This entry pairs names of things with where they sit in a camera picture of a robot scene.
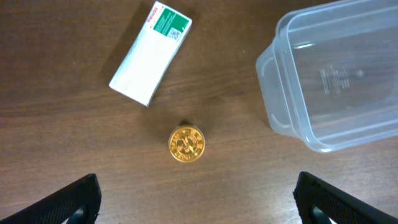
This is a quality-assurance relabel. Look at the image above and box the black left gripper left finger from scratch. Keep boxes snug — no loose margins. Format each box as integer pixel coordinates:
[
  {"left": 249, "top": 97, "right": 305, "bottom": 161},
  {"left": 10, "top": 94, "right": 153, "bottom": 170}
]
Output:
[{"left": 1, "top": 174, "right": 101, "bottom": 224}]

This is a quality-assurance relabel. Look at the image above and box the gold lid balm jar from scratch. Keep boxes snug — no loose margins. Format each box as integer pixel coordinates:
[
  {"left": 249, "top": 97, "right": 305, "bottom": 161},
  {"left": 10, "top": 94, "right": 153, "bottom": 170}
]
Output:
[{"left": 168, "top": 124, "right": 206, "bottom": 163}]

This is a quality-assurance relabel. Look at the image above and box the clear plastic container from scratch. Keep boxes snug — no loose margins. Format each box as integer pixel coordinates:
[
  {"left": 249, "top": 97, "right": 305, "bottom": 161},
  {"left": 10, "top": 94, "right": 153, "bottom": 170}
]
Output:
[{"left": 256, "top": 0, "right": 397, "bottom": 153}]

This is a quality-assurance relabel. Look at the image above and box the white green medicine box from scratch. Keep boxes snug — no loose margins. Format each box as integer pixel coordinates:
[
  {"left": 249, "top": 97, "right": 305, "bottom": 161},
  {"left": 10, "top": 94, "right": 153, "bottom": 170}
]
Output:
[{"left": 109, "top": 1, "right": 192, "bottom": 106}]

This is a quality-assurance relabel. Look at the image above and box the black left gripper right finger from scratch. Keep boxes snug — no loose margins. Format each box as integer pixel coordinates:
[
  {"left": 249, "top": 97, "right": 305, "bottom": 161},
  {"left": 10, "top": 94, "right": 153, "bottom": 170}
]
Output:
[{"left": 293, "top": 172, "right": 397, "bottom": 224}]

